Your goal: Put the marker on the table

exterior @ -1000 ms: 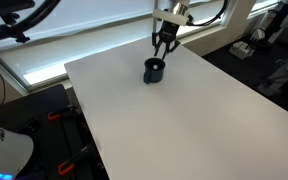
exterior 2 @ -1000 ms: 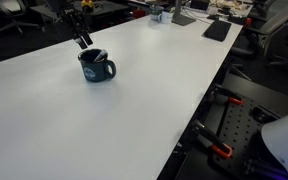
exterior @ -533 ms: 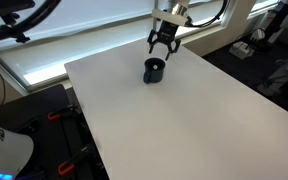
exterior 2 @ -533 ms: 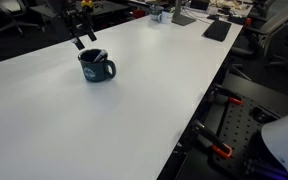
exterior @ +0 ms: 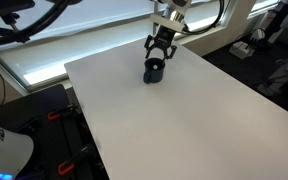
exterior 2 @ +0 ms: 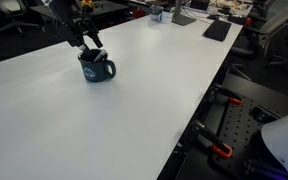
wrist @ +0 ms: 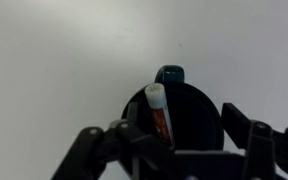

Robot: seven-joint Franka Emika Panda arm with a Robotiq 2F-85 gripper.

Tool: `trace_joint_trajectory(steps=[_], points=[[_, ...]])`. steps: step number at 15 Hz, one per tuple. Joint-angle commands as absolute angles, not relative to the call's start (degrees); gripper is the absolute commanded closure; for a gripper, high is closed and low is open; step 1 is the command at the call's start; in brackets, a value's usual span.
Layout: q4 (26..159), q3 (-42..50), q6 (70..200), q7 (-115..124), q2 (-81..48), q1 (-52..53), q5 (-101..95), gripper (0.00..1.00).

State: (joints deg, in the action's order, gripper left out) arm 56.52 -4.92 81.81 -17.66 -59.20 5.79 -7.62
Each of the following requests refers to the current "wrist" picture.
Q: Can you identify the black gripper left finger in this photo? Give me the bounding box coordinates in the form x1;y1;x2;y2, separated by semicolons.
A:
50;101;176;180

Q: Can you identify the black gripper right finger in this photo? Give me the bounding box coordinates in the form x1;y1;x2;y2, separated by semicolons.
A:
220;102;288;180

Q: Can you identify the red marker with white cap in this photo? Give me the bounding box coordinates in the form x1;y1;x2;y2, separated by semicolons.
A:
144;83;177;151

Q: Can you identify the dark teal mug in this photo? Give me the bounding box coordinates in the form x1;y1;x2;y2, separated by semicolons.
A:
121;64;225;153

